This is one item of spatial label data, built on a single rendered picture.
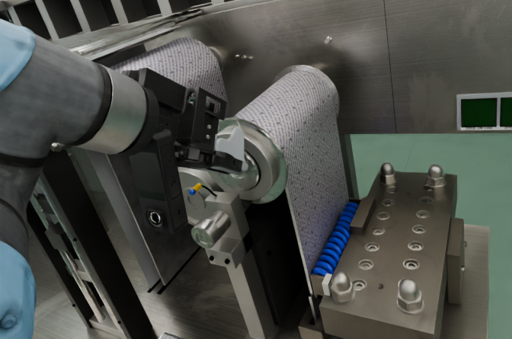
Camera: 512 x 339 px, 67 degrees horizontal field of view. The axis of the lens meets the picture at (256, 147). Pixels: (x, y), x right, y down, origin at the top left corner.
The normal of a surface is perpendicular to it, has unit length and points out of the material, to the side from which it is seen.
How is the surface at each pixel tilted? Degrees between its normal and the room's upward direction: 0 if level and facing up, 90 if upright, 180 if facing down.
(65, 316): 0
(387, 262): 0
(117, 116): 101
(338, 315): 90
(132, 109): 88
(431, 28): 90
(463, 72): 90
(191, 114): 50
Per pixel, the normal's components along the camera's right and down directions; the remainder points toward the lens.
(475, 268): -0.23, -0.88
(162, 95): 0.85, 0.01
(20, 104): 0.66, 0.40
